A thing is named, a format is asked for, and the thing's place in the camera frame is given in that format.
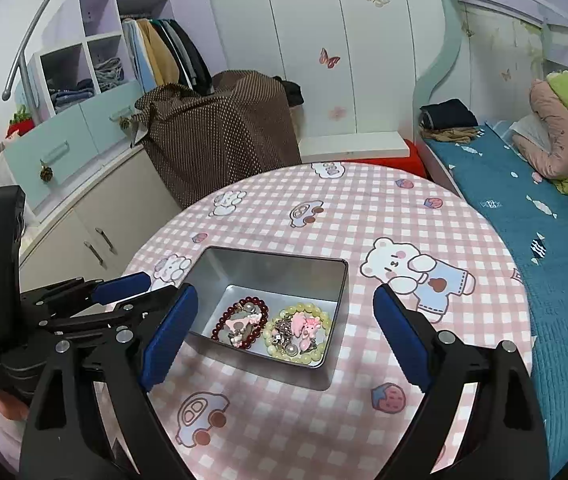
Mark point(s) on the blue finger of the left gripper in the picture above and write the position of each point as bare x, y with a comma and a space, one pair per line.
149, 311
124, 287

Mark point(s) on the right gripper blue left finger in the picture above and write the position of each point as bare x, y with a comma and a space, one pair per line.
160, 352

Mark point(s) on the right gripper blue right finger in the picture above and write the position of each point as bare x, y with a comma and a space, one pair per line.
408, 334

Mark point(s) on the silver chain pink charm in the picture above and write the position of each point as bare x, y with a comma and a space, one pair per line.
295, 333

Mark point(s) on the jade pendant pink charm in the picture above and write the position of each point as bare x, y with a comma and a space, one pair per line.
240, 323

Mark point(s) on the left hand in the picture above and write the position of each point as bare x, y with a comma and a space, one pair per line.
12, 408

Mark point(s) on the white low cabinet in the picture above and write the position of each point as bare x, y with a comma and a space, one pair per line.
97, 229

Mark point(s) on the pink checked cartoon tablecloth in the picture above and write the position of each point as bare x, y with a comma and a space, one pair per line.
230, 423

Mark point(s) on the grey metal tin box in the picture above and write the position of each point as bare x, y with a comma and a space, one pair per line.
269, 304

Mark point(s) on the brown dotted fabric cover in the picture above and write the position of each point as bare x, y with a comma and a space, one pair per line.
200, 144

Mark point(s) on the red stool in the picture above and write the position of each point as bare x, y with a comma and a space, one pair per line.
412, 163

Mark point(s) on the teal patterned bed sheet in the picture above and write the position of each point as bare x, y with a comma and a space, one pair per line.
531, 217

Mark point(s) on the teal drawer shelf unit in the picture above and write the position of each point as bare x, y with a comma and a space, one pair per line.
80, 90

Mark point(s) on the folded black clothes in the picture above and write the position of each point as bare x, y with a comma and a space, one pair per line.
446, 115

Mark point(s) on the hanging clothes row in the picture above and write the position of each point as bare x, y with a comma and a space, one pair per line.
162, 53

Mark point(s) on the white wardrobe with butterflies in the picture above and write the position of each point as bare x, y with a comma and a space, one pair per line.
357, 63

